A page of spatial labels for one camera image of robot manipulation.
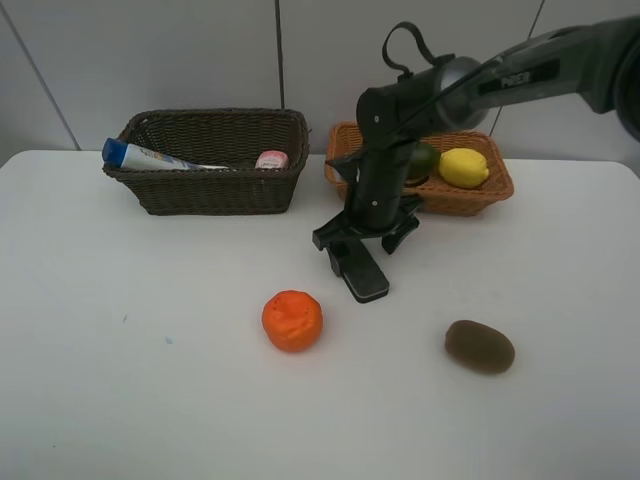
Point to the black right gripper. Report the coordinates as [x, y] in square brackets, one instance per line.
[374, 206]

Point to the black whiteboard eraser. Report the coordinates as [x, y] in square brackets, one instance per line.
[364, 279]

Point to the orange mandarin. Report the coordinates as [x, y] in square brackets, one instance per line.
[293, 321]

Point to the green lime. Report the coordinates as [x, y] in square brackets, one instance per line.
[423, 160]

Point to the yellow lemon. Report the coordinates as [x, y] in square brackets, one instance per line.
[463, 168]

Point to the pink bottle white cap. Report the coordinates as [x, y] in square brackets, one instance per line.
[272, 159]

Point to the brown kiwi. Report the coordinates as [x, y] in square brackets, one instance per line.
[479, 347]

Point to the white bottle blue cap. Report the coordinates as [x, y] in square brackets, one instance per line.
[118, 154]

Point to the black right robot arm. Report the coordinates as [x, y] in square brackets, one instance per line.
[599, 62]

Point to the light orange wicker basket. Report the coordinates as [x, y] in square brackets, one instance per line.
[438, 196]

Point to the dark brown wicker basket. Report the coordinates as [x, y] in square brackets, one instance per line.
[231, 137]

